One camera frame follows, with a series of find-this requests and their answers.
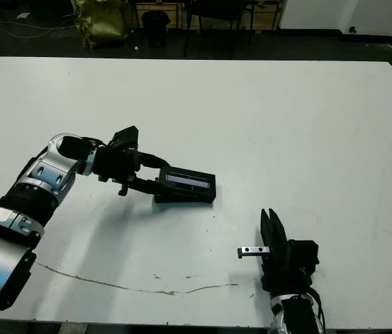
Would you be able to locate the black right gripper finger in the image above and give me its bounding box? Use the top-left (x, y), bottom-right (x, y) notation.
top-left (260, 208), bottom-right (272, 252)
top-left (268, 207), bottom-right (288, 246)

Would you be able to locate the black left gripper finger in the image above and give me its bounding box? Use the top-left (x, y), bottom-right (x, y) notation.
top-left (138, 151), bottom-right (170, 170)
top-left (133, 177), bottom-right (163, 196)

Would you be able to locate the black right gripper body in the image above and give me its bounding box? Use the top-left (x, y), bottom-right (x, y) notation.
top-left (237, 239), bottom-right (314, 298)

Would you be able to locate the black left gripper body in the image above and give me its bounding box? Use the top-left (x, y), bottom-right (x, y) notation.
top-left (94, 145), bottom-right (142, 197)

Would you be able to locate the black printed box lid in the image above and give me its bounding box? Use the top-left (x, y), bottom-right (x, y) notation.
top-left (156, 166), bottom-right (217, 203)

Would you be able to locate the black trash bin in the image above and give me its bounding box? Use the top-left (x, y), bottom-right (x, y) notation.
top-left (141, 10), bottom-right (170, 48)

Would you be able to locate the yellow-green plastic bag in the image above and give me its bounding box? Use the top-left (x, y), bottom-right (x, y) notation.
top-left (74, 0), bottom-right (130, 50)

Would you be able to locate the black office chair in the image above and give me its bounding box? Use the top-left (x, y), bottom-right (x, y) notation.
top-left (183, 0), bottom-right (256, 59)

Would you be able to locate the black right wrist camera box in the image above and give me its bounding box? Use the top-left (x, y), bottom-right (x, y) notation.
top-left (287, 239), bottom-right (320, 275)

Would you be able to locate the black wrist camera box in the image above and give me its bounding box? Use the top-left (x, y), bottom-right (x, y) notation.
top-left (287, 239), bottom-right (320, 275)
top-left (111, 125), bottom-right (140, 151)

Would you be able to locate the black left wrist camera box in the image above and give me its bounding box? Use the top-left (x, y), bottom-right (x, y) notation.
top-left (111, 125), bottom-right (140, 151)

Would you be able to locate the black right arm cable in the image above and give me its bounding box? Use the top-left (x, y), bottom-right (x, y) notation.
top-left (306, 287), bottom-right (327, 334)

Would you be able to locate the white floor cable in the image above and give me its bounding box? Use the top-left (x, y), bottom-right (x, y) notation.
top-left (0, 19), bottom-right (78, 39)

